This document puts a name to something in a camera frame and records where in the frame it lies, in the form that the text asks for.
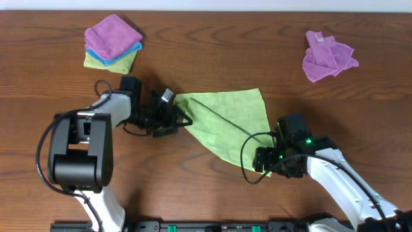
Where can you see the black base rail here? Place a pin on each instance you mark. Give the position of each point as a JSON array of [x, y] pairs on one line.
[[206, 227]]

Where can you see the folded green cloth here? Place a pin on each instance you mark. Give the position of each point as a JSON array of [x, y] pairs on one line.
[[121, 66]]

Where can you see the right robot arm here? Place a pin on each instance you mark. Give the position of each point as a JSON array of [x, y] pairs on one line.
[[296, 152]]

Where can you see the folded purple cloth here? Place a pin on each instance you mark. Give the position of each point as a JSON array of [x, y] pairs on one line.
[[111, 37]]

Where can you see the folded blue cloth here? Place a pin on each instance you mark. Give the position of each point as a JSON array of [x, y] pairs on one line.
[[106, 62]]

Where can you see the green microfiber cloth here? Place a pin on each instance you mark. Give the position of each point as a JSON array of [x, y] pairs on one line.
[[229, 124]]

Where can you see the crumpled purple cloth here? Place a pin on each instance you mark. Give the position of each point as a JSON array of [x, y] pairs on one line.
[[325, 56]]

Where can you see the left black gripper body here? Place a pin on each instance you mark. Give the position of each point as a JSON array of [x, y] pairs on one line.
[[169, 117]]

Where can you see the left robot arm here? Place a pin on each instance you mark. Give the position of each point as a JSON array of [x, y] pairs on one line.
[[81, 159]]

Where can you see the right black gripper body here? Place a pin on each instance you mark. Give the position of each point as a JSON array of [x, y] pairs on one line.
[[271, 158]]

